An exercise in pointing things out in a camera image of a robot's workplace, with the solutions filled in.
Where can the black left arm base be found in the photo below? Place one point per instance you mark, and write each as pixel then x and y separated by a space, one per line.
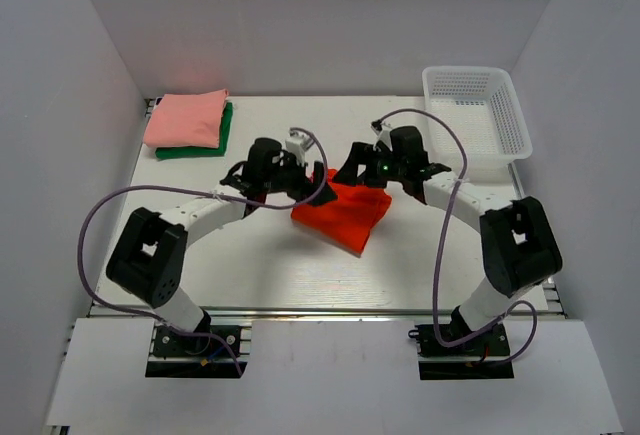
pixel 176 356

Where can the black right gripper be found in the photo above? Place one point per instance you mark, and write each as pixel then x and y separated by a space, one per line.
pixel 364 163

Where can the orange t-shirt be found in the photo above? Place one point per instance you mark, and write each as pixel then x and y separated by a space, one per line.
pixel 350 219

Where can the white plastic basket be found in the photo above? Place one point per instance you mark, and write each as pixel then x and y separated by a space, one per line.
pixel 482 113

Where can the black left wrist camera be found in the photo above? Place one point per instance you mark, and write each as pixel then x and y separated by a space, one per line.
pixel 266 157

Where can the folded green t-shirt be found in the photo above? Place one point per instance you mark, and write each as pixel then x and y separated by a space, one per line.
pixel 222 137

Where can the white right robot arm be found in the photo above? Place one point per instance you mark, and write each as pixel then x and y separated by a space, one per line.
pixel 519 249

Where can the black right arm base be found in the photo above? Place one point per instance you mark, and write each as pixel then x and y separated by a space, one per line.
pixel 481 358

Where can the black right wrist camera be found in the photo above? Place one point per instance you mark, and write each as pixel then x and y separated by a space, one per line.
pixel 404 144

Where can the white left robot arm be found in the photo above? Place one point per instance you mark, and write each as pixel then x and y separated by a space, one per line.
pixel 148 258

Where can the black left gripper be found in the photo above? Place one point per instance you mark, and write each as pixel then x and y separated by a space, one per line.
pixel 298 180

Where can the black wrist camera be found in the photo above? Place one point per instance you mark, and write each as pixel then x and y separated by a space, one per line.
pixel 404 144
pixel 266 157

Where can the folded pink t-shirt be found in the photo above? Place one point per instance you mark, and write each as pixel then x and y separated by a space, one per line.
pixel 186 120

